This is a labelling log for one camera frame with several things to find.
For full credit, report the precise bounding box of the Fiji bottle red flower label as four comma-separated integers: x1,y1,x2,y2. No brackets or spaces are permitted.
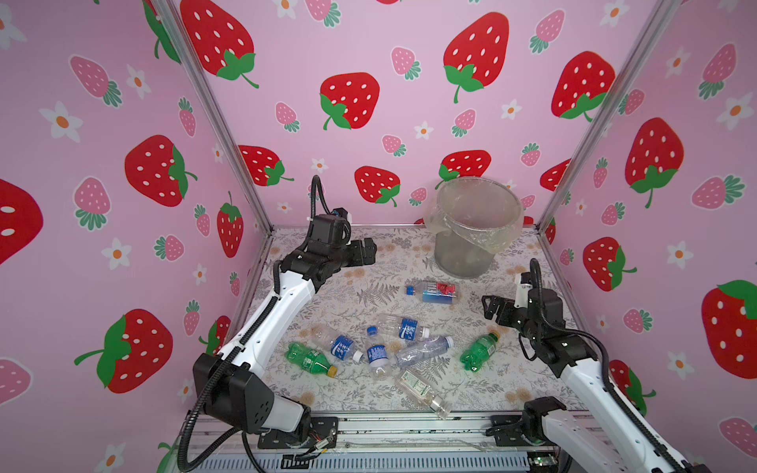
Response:
406,281,459,305

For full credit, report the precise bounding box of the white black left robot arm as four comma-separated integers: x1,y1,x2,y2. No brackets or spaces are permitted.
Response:
189,238,378,441

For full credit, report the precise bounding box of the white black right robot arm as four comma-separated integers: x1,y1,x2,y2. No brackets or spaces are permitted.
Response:
482,291,710,472

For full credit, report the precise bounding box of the translucent plastic bin liner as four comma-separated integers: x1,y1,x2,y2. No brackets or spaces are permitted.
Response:
424,177,524,254

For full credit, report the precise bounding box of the green bottle right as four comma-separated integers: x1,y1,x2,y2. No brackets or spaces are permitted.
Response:
459,331,500,372

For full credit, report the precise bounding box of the clear bottle blue label white cap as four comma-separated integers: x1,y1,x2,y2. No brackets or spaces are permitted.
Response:
382,315,431,342

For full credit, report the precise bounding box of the clear bottle blue label left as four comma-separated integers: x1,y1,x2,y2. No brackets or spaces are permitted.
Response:
311,323,364,363

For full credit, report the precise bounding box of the upright bottle blue cap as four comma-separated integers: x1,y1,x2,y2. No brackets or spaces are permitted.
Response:
366,325,390,380

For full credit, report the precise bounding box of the crushed clear bottle white cap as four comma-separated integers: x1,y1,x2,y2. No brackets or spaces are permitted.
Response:
395,336,455,369

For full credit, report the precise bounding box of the green bottle yellow cap left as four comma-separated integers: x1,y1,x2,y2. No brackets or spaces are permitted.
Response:
286,342,338,378

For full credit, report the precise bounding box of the clear square bottle green label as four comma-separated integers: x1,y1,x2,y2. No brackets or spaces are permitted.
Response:
396,369,451,420

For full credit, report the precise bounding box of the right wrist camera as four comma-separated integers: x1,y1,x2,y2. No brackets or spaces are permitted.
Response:
515,272,532,309

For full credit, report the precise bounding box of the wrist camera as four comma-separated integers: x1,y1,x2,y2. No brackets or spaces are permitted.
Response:
515,272,532,309
306,208,351,256

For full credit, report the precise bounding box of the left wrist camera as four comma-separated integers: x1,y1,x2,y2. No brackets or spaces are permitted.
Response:
306,208,351,256

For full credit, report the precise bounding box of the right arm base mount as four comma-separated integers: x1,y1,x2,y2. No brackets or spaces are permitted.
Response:
485,396,567,447

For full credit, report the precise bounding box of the grey wire mesh bin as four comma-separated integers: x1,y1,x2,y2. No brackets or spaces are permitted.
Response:
434,176,526,279

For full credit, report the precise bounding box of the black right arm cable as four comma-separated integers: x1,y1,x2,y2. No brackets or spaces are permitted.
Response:
527,257,687,473

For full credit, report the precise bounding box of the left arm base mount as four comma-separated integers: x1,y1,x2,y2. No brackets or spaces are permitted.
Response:
257,397,339,451

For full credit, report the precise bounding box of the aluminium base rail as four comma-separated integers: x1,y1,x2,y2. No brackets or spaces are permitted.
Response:
199,411,632,472

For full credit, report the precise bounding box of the aluminium left corner post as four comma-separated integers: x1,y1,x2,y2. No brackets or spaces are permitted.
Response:
154,0,274,237

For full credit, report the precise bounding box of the aluminium corner post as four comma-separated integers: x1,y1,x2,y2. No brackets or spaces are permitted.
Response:
535,0,681,237
154,0,274,237

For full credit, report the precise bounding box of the aluminium right corner post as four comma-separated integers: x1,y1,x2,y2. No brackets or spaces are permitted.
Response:
535,0,681,237

